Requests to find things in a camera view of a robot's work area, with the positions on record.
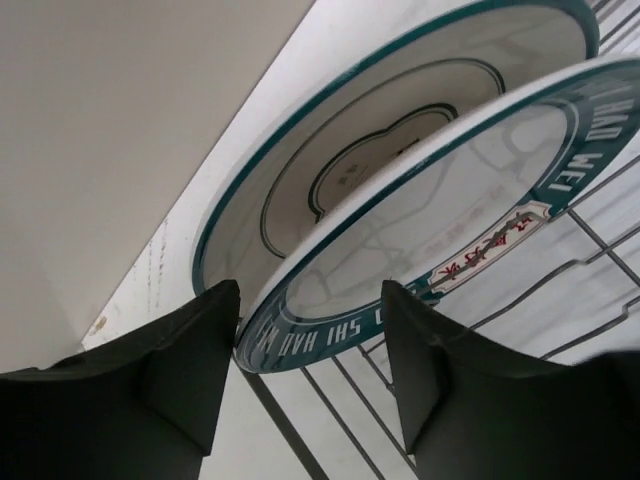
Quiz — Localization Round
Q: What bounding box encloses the teal rim lettered plate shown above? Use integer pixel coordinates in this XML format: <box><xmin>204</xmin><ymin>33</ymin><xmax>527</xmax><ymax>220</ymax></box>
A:
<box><xmin>235</xmin><ymin>55</ymin><xmax>639</xmax><ymax>374</ymax></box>

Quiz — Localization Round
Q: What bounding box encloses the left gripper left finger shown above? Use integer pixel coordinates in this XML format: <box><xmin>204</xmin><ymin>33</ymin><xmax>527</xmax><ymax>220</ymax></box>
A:
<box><xmin>1</xmin><ymin>280</ymin><xmax>240</xmax><ymax>479</ymax></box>

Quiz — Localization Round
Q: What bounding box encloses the grey wire dish rack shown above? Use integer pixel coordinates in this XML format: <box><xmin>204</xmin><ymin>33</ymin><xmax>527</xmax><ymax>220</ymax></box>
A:
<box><xmin>264</xmin><ymin>1</ymin><xmax>639</xmax><ymax>479</ymax></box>

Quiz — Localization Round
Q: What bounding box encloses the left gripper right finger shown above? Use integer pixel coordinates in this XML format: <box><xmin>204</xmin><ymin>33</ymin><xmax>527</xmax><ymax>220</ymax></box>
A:
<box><xmin>381</xmin><ymin>280</ymin><xmax>639</xmax><ymax>480</ymax></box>

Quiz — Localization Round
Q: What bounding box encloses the white teal rim plate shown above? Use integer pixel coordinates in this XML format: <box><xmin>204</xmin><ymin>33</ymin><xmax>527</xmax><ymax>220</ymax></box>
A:
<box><xmin>191</xmin><ymin>0</ymin><xmax>600</xmax><ymax>296</ymax></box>

